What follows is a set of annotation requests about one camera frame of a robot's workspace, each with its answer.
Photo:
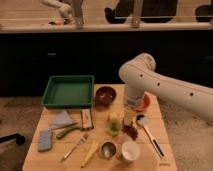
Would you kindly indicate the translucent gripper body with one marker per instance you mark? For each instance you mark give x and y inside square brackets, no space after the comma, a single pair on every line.
[130,111]

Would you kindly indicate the brown whiteboard eraser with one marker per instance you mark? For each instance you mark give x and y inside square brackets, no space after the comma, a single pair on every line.
[87,122]

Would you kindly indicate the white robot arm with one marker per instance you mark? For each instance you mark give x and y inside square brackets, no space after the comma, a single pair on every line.
[139,77]

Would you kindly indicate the orange bowl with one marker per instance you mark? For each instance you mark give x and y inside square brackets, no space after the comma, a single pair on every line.
[144,104]

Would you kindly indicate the brown grape bunch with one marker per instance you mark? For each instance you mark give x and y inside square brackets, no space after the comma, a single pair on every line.
[131,131]

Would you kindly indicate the dark red bowl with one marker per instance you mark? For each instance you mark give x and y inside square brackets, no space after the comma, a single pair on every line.
[105,95]

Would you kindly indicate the green plastic cup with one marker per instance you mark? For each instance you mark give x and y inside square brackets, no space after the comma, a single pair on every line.
[113,127]

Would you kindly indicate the white cup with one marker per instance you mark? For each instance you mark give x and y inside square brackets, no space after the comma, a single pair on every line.
[130,151]

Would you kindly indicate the small metal cup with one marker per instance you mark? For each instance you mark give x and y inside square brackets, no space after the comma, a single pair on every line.
[108,150]

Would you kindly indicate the yellow banana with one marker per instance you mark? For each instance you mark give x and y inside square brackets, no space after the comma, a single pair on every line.
[93,148]

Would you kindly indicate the metal fork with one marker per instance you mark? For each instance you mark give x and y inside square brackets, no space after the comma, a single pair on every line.
[82,140]

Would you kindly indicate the green cucumber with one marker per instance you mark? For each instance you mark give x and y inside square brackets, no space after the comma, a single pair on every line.
[67,130]

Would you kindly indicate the green plastic tray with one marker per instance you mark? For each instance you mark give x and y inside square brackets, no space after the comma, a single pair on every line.
[69,92]

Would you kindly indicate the grey folded cloth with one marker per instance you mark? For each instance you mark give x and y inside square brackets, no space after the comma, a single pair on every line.
[61,120]

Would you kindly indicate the blue sponge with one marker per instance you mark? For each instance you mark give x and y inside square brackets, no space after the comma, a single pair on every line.
[44,141]

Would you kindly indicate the black chair leg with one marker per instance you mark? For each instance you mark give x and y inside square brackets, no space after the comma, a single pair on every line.
[20,139]

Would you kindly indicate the white handled dish brush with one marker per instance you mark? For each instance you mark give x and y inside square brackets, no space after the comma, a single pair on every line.
[141,121]

